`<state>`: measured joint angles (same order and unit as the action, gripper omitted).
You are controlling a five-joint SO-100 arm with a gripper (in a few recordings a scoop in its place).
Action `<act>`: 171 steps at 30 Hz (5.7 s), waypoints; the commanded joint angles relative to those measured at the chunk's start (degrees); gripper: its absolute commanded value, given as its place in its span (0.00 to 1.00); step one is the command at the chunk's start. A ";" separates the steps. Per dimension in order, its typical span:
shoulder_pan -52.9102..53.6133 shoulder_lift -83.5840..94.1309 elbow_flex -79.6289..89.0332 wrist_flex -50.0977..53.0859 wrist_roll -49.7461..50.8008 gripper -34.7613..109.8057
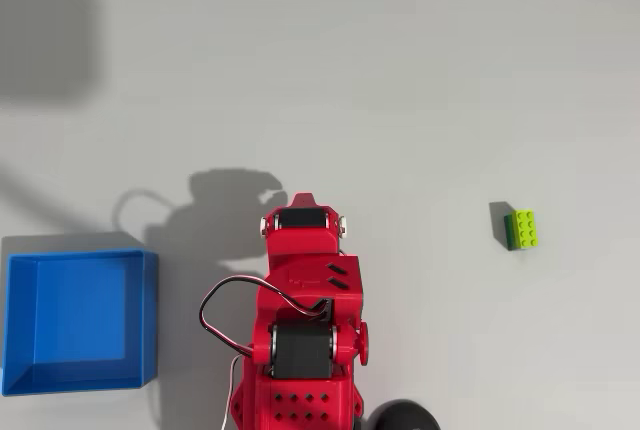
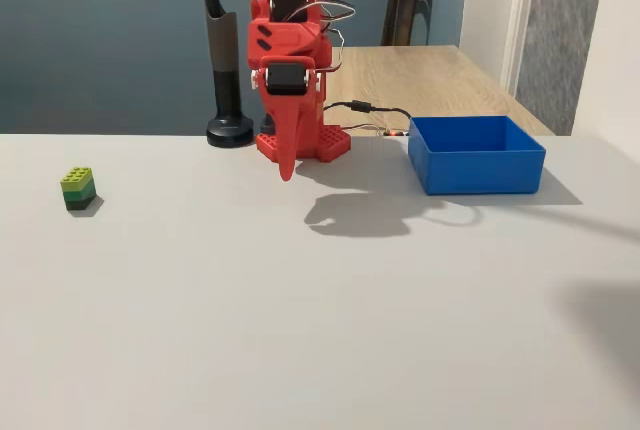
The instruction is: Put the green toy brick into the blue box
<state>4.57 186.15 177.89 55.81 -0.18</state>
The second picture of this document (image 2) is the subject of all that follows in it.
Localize green layered lego block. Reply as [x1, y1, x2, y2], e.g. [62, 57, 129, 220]
[59, 166, 97, 212]

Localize blue plastic bin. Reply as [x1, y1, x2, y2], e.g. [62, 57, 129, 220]
[407, 115, 547, 197]

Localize black pole stand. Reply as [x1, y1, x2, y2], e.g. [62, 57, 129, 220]
[201, 0, 256, 149]

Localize small controller board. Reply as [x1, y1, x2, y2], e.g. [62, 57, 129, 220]
[349, 123, 412, 138]

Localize light wooden table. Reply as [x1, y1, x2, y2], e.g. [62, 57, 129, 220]
[319, 44, 556, 138]

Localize dark wooden chair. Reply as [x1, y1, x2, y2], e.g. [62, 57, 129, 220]
[380, 0, 435, 47]

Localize black power cable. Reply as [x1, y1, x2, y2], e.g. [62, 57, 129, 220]
[322, 98, 414, 126]

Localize thin arm servo wires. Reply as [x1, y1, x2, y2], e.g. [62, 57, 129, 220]
[292, 0, 357, 74]

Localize white door frame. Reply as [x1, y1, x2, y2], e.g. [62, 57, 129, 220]
[499, 0, 540, 97]

